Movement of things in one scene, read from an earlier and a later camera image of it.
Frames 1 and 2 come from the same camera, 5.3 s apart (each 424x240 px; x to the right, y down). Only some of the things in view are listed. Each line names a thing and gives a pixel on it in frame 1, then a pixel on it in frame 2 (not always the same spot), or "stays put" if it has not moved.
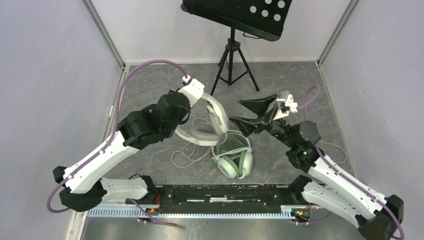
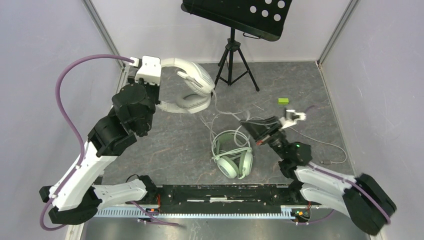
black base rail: x=218 y=198 stays put
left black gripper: x=186 y=112 to x=156 y=88
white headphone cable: x=188 y=155 to x=217 y=110
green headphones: x=234 y=155 stays put
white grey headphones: x=209 y=135 to x=195 y=96
